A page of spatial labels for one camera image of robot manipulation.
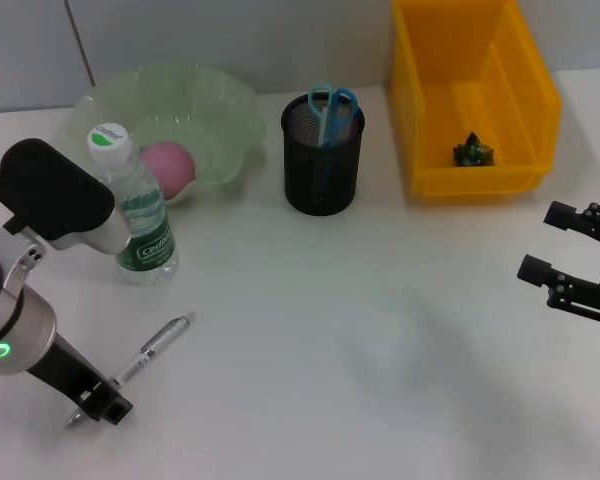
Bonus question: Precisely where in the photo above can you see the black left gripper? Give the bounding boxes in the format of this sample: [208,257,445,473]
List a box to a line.
[23,331,135,427]

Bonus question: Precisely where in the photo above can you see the silver pen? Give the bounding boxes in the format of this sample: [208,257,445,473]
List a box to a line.
[63,309,197,430]

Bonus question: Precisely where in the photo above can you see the green plastic wrapper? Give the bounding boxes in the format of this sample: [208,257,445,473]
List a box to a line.
[452,130,496,168]

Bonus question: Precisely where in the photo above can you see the clear green-labelled water bottle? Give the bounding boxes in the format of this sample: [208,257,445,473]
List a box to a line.
[86,122,180,286]

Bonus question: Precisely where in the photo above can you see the blue scissors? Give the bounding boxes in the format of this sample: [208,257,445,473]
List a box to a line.
[308,84,360,194]

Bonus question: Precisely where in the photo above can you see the pink peach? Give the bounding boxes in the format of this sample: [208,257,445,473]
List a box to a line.
[139,141,197,201]

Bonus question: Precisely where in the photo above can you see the black mesh pen holder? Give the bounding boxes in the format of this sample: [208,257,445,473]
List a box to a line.
[279,91,366,217]

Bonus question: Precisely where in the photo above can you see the pale green glass fruit bowl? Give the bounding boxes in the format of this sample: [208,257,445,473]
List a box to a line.
[64,60,269,209]

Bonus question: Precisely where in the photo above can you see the yellow plastic bin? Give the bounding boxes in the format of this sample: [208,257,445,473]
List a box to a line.
[390,0,564,201]

